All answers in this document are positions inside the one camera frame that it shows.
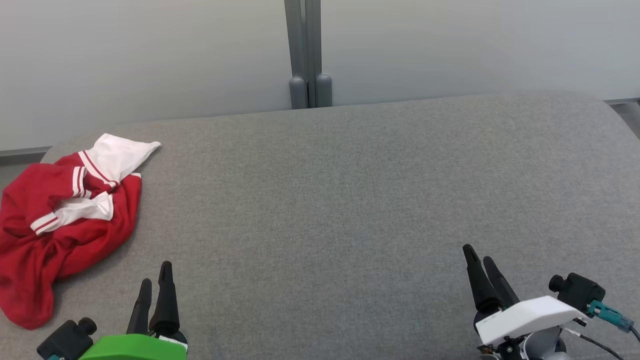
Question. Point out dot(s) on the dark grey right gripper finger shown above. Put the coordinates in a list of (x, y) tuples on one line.
[(480, 282), (501, 286)]

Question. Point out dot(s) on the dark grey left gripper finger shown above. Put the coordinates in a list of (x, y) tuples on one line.
[(141, 310), (166, 300)]

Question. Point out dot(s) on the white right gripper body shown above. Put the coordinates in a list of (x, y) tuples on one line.
[(530, 315)]

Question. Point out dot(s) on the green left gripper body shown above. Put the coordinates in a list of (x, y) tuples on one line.
[(135, 349)]

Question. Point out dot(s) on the red garment with white band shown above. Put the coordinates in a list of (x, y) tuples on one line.
[(25, 295)]

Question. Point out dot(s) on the red jersey with white sleeves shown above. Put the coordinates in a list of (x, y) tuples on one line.
[(30, 200)]

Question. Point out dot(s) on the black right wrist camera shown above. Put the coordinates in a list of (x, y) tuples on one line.
[(580, 292)]

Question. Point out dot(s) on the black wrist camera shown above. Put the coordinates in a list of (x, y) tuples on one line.
[(580, 292), (65, 342)]

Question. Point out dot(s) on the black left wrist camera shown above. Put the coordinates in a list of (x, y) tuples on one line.
[(65, 342)]

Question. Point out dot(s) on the grey partition post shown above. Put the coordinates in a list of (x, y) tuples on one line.
[(296, 50), (313, 40)]

